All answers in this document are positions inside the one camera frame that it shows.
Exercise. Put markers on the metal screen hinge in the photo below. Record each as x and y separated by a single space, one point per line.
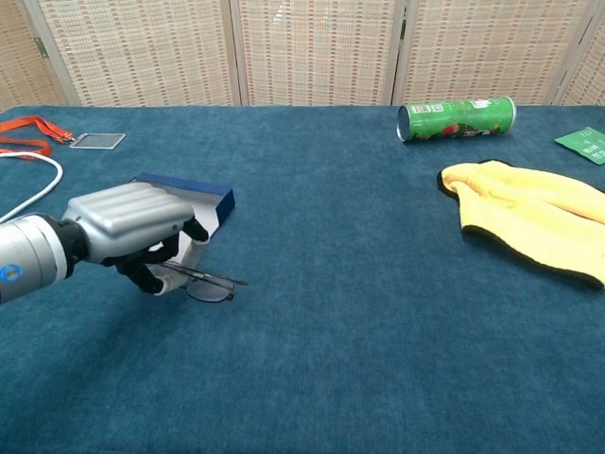
42 48

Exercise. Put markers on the green sachet packet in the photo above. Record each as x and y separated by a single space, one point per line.
586 144

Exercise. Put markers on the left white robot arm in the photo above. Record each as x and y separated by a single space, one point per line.
33 255

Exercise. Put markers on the woven bamboo folding screen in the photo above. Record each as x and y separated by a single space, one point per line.
302 52

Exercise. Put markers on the teal table mat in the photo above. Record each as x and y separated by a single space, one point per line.
354 236

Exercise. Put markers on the green chip can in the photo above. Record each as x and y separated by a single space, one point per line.
454 118

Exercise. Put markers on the yellow cloth black trim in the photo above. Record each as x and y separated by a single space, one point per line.
520 208

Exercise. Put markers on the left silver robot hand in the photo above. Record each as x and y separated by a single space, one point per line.
127 213

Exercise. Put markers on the blue and white box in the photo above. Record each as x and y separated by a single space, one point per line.
222 203

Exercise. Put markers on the clear badge holder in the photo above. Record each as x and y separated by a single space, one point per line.
97 141

